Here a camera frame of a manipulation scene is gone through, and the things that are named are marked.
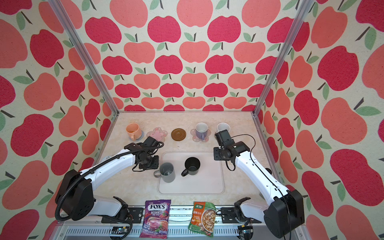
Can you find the brown wooden round coaster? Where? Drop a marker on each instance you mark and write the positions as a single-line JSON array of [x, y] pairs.
[[178, 134]]

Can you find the translucent plastic tray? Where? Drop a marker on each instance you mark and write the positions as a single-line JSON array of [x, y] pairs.
[[208, 181]]

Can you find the green snack bag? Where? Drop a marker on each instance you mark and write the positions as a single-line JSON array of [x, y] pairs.
[[203, 218]]

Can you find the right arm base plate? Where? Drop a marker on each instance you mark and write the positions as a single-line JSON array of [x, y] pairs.
[[234, 215]]

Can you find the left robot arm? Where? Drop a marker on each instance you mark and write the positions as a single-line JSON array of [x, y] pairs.
[[76, 199]]

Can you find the black mug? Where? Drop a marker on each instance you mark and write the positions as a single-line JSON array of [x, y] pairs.
[[192, 166]]

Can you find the grey mug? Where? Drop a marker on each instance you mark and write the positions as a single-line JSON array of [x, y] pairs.
[[166, 172]]

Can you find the right aluminium frame post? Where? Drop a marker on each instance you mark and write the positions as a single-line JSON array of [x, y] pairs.
[[286, 47]]

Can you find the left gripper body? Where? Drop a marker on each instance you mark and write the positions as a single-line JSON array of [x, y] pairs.
[[152, 162]]

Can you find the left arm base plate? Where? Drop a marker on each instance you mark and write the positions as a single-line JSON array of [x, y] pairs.
[[136, 214]]

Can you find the purple Fox's candy bag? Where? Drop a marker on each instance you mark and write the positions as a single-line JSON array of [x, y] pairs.
[[156, 219]]

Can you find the pink flower coaster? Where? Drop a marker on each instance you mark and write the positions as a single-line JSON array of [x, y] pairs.
[[158, 134], [195, 139]]

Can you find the left aluminium frame post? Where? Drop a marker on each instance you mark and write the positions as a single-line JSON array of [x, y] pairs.
[[68, 26]]

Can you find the orange mug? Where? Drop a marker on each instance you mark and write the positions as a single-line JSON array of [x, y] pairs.
[[134, 131]]

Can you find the front aluminium frame rail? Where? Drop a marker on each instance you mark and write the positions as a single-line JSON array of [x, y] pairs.
[[92, 228]]

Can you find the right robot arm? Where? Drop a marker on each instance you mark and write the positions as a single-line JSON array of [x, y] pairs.
[[284, 209]]

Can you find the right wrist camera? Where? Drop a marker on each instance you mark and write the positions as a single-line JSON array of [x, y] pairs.
[[224, 139]]

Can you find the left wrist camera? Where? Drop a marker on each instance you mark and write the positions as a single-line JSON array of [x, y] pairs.
[[151, 144]]

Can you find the aluminium frame post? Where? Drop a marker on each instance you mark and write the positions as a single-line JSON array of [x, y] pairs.
[[68, 26], [286, 47]]

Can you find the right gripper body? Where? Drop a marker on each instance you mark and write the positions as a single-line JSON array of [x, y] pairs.
[[218, 153]]

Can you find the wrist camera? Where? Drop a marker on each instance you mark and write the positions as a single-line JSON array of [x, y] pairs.
[[224, 139], [151, 144]]

